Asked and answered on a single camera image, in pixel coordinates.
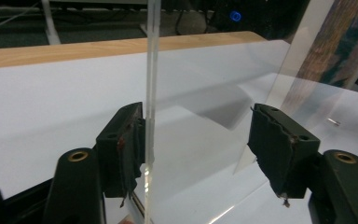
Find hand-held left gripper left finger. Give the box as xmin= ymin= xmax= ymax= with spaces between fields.
xmin=43 ymin=102 xmax=146 ymax=224

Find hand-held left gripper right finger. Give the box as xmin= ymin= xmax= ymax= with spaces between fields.
xmin=247 ymin=103 xmax=358 ymax=224

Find photo card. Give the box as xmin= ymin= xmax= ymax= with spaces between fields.
xmin=281 ymin=0 xmax=358 ymax=108

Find white table mat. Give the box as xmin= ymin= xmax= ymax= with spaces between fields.
xmin=0 ymin=38 xmax=358 ymax=224

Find black floor cables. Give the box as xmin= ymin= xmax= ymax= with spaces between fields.
xmin=172 ymin=8 xmax=211 ymax=35

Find device with blue ring light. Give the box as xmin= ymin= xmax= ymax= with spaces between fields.
xmin=211 ymin=0 xmax=310 ymax=40

